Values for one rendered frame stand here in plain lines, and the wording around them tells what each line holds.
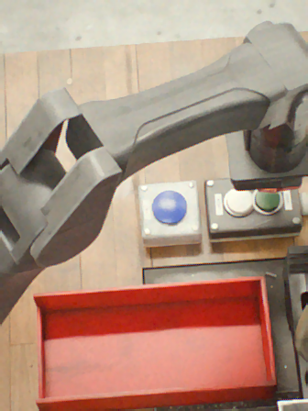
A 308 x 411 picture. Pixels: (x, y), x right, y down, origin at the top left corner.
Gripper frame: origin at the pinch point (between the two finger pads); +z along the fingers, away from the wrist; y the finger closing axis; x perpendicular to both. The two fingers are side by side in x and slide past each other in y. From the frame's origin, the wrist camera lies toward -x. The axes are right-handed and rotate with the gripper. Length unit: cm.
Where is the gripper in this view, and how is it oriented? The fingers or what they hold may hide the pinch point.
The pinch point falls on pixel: (272, 184)
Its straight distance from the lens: 125.1
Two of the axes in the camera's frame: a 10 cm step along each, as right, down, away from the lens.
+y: -10.0, 0.9, 0.2
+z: 0.5, 4.0, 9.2
